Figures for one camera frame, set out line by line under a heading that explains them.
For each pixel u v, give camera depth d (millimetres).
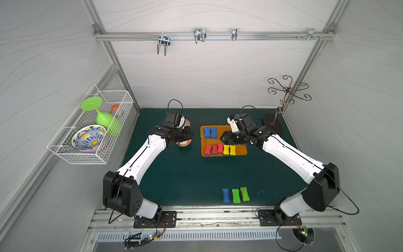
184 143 986
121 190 410
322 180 410
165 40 784
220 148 957
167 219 736
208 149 960
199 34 764
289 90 883
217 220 748
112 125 628
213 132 876
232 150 953
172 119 626
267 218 733
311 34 764
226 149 957
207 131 886
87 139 619
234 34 785
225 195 795
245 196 789
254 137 565
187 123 1076
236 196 789
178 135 679
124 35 788
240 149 979
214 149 957
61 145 552
